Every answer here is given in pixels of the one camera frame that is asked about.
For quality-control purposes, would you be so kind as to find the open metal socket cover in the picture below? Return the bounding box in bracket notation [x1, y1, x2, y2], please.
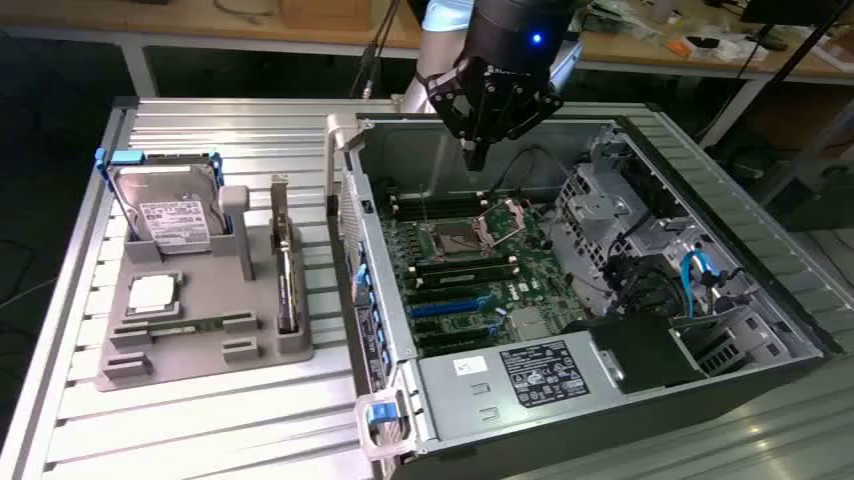
[474, 197, 530, 249]

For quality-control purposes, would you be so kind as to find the grey plastic parts rack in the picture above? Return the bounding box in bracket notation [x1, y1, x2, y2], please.
[95, 184, 316, 395]

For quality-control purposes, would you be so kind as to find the black RAM slot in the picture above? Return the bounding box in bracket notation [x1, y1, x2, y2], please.
[392, 203, 494, 221]
[390, 193, 492, 209]

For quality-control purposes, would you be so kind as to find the blue expansion slot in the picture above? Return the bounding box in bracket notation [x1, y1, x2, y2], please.
[407, 298, 494, 319]

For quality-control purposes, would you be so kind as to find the silver metal drive cage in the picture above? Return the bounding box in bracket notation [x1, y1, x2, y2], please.
[553, 159, 673, 261]

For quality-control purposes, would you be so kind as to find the wooden workbench white frame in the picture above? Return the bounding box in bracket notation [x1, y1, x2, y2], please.
[0, 0, 854, 146]

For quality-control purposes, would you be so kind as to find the thin hanging black cable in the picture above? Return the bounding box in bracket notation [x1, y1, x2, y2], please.
[350, 0, 404, 101]

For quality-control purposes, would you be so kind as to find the black plastic fan shroud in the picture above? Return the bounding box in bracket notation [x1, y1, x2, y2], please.
[563, 313, 710, 397]

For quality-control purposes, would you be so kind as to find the black open PC case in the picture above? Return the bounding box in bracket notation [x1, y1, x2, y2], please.
[324, 112, 843, 480]

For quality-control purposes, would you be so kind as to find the green RAM stick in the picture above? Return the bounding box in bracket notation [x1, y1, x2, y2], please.
[116, 313, 255, 337]

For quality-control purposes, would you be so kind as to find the black installed RAM stick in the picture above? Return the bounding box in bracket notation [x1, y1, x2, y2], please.
[416, 259, 519, 289]

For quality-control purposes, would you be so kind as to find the grey power supply unit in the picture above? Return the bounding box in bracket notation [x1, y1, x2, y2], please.
[399, 333, 629, 446]

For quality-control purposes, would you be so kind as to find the blue case latch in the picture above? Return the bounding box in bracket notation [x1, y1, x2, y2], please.
[364, 402, 399, 426]

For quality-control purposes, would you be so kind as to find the long black expansion slot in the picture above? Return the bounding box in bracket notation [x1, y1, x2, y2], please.
[404, 284, 495, 307]

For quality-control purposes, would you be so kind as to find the silver chipset heat sink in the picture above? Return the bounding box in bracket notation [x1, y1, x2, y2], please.
[510, 308, 550, 337]

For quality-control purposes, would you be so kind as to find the black wire bundle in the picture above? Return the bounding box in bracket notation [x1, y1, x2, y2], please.
[597, 244, 693, 321]

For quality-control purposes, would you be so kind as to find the silver CPU chip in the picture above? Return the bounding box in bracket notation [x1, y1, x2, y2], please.
[127, 276, 180, 314]

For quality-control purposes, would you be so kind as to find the black monitor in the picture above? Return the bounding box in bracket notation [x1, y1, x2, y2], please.
[738, 0, 854, 26]

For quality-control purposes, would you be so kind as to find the white plastic packaging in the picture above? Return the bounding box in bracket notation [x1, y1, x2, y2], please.
[693, 34, 769, 64]

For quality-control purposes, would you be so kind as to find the green circuit board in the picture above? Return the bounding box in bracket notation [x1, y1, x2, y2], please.
[578, 2, 633, 35]

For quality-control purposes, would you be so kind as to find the looped black case wire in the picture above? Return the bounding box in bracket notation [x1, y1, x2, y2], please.
[488, 143, 573, 194]

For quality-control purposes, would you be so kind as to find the hard disk in blue carrier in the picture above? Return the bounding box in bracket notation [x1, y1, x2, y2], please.
[91, 147, 226, 256]

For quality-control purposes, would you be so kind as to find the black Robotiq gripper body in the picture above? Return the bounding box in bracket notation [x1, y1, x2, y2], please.
[459, 0, 579, 107]

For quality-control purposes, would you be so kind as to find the green motherboard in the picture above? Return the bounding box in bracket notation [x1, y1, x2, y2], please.
[380, 192, 595, 359]

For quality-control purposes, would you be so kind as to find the black equipment box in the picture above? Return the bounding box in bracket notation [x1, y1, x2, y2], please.
[766, 162, 854, 234]

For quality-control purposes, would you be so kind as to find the black slanted pole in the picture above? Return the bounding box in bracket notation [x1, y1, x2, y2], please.
[770, 0, 854, 86]

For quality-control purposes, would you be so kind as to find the CPU socket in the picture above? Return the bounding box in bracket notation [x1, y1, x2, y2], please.
[430, 219, 488, 259]

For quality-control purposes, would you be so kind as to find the low-profile graphics card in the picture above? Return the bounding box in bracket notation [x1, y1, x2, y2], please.
[268, 173, 303, 335]

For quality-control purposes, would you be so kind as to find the blue SATA wire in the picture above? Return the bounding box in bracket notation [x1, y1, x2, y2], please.
[679, 249, 722, 319]

